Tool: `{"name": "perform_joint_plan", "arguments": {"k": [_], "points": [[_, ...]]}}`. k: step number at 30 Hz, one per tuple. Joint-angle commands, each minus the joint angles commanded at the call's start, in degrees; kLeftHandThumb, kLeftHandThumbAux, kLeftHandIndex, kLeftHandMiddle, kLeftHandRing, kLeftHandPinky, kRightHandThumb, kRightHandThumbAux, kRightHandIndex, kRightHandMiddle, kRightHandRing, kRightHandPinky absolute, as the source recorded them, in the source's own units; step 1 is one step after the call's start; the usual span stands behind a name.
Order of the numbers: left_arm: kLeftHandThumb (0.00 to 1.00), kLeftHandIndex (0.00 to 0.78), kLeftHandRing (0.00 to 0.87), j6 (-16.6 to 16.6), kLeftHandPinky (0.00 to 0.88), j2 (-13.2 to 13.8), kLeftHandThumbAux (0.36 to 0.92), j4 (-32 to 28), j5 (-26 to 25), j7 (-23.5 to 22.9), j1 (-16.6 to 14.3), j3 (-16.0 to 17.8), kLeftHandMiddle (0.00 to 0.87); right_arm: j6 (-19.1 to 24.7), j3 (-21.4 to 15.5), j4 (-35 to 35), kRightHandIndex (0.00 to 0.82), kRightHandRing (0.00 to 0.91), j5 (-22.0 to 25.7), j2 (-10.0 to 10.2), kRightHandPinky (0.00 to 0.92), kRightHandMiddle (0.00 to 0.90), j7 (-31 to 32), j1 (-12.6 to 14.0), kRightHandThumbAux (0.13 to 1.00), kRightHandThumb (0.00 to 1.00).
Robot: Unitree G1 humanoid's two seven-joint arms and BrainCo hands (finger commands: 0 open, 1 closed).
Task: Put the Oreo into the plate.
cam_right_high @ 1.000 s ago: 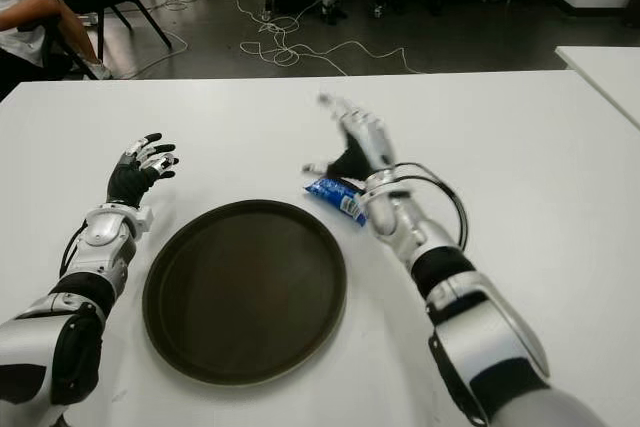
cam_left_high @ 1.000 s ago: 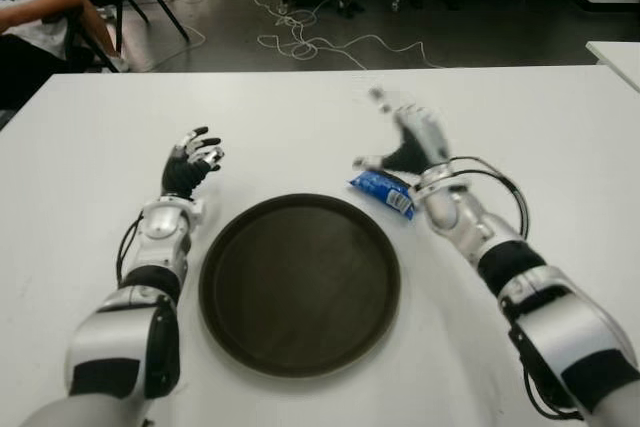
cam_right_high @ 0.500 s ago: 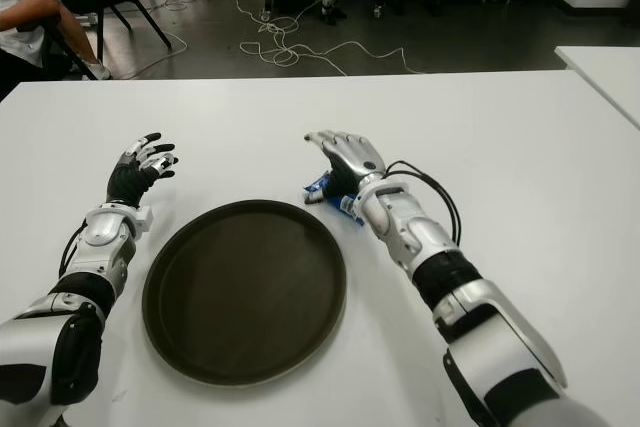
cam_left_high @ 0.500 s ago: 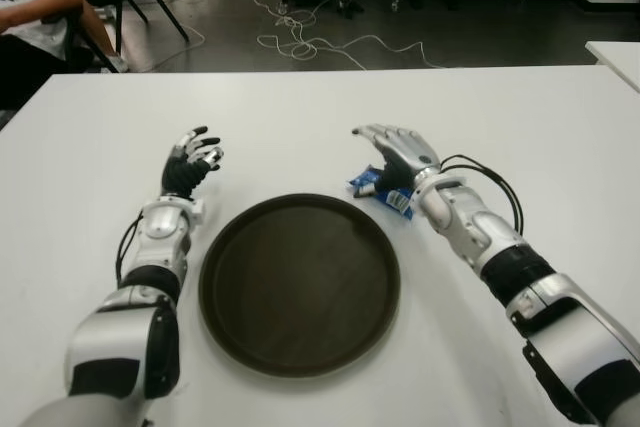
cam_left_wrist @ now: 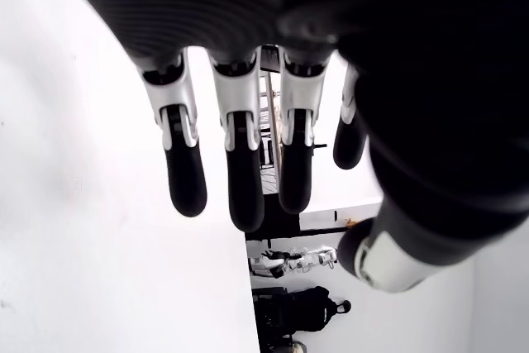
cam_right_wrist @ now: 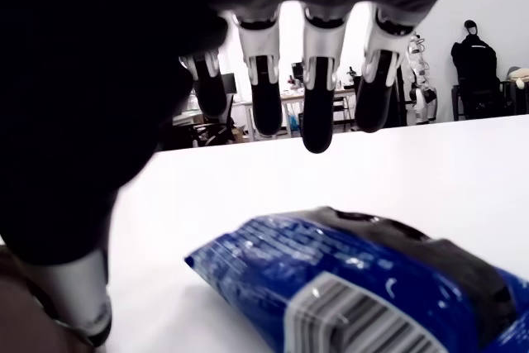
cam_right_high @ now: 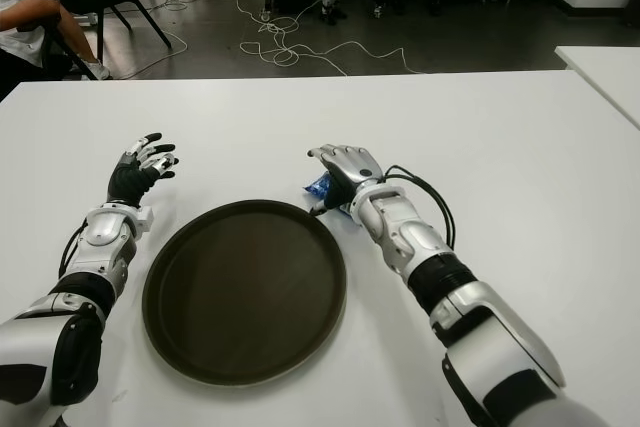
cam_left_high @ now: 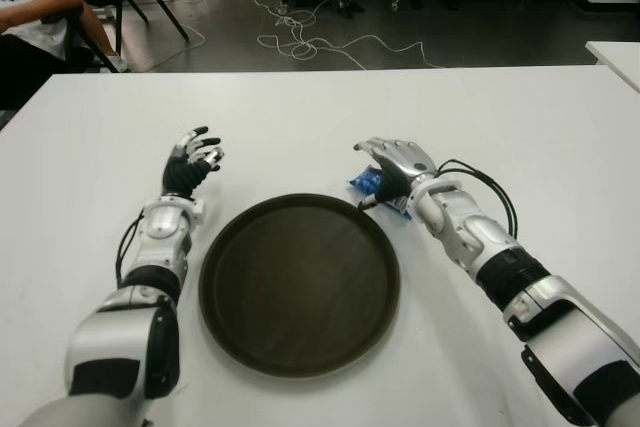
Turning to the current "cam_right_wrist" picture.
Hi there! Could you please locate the white humanoid robot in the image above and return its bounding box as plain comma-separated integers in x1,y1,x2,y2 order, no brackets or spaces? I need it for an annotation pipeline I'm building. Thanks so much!
406,32,440,126

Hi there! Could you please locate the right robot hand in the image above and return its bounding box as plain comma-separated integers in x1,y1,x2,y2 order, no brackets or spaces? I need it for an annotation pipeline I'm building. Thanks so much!
0,0,474,348

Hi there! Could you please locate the blue Oreo packet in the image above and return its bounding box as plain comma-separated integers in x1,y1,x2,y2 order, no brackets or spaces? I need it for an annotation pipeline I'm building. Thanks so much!
184,206,529,353

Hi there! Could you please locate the black clothed humanoid figure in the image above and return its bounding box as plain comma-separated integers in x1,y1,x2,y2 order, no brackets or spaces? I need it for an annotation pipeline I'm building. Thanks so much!
450,19,504,122

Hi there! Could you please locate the cluttered white desk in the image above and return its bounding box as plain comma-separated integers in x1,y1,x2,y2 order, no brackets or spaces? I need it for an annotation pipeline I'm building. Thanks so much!
241,61,359,140

